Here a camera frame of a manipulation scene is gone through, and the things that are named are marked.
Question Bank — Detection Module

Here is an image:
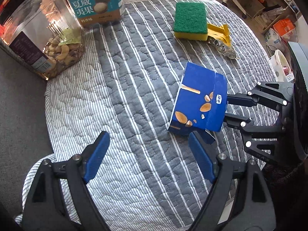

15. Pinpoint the blue almond carton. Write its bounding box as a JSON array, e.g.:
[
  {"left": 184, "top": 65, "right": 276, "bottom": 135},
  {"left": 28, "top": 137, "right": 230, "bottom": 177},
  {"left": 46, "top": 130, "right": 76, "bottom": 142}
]
[{"left": 168, "top": 62, "right": 227, "bottom": 144}]

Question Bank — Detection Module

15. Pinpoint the yellow snack wrapper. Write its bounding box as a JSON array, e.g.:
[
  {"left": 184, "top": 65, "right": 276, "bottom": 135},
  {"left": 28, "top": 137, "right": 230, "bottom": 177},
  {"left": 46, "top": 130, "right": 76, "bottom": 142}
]
[{"left": 207, "top": 23, "right": 237, "bottom": 59}]

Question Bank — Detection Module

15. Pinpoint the green yellow sponge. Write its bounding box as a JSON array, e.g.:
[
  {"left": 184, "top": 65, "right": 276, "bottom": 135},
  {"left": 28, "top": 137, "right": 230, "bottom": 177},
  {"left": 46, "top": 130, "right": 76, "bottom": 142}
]
[{"left": 173, "top": 2, "right": 208, "bottom": 41}]

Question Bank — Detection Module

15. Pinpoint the white patterned trash bin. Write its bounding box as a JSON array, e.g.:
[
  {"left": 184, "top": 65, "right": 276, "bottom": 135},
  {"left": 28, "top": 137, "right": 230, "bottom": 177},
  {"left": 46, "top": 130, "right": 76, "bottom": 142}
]
[{"left": 269, "top": 49, "right": 295, "bottom": 82}]

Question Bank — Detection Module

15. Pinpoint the orange cardboard box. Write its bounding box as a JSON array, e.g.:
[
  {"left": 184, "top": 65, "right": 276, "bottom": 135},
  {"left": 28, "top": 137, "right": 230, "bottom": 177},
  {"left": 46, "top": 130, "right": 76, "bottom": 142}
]
[{"left": 273, "top": 18, "right": 297, "bottom": 40}]

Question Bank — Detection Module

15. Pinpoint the grey striped quilted cover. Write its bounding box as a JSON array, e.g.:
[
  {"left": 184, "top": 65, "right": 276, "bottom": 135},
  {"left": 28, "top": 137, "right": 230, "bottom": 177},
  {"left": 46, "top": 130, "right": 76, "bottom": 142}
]
[{"left": 14, "top": 0, "right": 280, "bottom": 231}]

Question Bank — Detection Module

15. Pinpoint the jar with mixed nuts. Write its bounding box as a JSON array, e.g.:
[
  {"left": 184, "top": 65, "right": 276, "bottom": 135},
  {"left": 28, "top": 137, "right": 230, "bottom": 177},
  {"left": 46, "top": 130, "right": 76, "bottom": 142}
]
[{"left": 1, "top": 0, "right": 85, "bottom": 80}]

